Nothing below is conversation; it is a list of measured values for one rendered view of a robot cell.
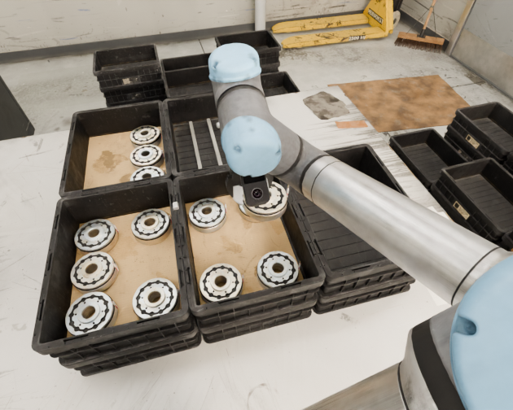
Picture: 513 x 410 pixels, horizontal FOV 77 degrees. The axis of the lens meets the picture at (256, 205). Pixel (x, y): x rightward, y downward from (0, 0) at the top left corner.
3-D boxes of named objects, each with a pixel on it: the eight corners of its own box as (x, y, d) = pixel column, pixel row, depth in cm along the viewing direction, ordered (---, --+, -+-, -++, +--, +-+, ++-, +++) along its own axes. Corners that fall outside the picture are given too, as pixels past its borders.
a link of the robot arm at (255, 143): (310, 166, 45) (291, 113, 51) (256, 130, 37) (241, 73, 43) (269, 194, 49) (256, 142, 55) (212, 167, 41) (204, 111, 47)
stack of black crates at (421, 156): (458, 200, 187) (480, 172, 169) (414, 211, 182) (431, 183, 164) (418, 155, 212) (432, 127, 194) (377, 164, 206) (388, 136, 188)
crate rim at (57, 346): (191, 318, 66) (190, 314, 65) (36, 357, 62) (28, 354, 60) (173, 183, 91) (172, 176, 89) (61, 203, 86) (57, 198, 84)
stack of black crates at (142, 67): (169, 101, 252) (155, 42, 217) (173, 124, 234) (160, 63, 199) (116, 110, 245) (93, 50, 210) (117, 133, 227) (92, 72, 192)
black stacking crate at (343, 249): (427, 273, 84) (446, 250, 75) (320, 301, 79) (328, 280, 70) (358, 170, 108) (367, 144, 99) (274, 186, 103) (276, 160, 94)
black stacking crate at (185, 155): (273, 186, 103) (274, 159, 95) (180, 203, 99) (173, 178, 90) (244, 115, 128) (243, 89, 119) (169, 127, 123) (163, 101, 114)
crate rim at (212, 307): (326, 285, 71) (328, 280, 69) (191, 318, 66) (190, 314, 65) (274, 164, 96) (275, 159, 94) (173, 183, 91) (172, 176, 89)
